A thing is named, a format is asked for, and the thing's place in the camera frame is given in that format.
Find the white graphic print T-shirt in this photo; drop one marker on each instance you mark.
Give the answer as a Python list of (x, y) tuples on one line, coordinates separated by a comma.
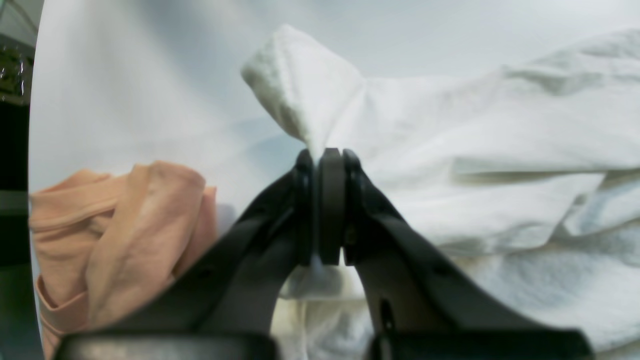
[(527, 177)]

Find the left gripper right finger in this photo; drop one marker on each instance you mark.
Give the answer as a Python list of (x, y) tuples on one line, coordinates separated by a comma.
[(422, 306)]

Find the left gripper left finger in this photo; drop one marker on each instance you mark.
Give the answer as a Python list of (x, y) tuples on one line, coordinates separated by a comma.
[(222, 308)]

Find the salmon pink T-shirt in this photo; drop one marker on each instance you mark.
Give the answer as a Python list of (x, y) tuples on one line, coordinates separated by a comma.
[(106, 244)]

